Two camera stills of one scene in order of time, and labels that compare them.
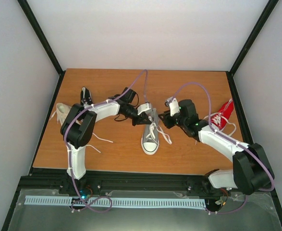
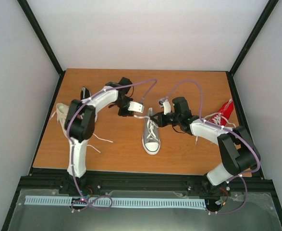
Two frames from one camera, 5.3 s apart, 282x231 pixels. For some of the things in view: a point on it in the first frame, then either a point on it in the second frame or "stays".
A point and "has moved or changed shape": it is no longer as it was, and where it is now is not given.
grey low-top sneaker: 150,140 stays
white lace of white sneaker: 93,134 stays
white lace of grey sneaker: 152,125 has moved or changed shape
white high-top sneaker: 62,110 stays
